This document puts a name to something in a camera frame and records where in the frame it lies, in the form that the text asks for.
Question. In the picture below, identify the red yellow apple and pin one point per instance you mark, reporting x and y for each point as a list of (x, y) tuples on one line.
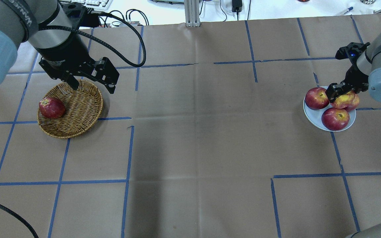
[(344, 101)]

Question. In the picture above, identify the light blue plate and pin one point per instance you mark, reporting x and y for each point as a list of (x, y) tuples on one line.
[(314, 116)]

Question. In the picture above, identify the red apple plate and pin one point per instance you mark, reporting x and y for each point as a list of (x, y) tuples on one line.
[(316, 98), (354, 104), (335, 119)]

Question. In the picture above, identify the red apple in basket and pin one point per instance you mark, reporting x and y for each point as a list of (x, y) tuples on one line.
[(52, 108)]

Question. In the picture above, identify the black power adapter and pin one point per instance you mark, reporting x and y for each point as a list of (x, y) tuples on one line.
[(236, 6)]

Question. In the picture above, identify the white keyboard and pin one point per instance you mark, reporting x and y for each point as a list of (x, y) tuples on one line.
[(101, 5)]

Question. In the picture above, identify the red apple plate left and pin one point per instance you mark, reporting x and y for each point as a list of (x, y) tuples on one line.
[(316, 98)]

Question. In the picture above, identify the red apple plate front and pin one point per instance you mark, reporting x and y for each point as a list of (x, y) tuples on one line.
[(335, 119)]

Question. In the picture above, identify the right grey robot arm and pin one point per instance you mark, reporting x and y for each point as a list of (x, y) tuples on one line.
[(364, 73)]

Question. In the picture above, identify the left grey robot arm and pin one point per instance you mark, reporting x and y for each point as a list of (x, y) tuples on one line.
[(52, 29)]

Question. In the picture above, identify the woven wicker basket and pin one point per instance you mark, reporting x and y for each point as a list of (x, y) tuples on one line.
[(82, 109)]

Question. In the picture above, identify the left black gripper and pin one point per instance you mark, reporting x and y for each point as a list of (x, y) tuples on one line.
[(65, 54)]

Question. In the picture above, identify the red apple plate right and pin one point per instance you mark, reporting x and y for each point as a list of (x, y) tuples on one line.
[(354, 104)]

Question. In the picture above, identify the aluminium frame post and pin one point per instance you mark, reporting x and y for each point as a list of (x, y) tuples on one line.
[(192, 13)]

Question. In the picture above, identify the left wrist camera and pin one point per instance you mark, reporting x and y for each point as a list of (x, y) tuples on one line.
[(80, 15)]

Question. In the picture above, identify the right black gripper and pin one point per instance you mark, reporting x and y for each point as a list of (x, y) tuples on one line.
[(357, 78)]

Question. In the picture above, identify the usb hub with cables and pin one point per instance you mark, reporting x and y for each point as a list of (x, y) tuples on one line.
[(121, 24)]

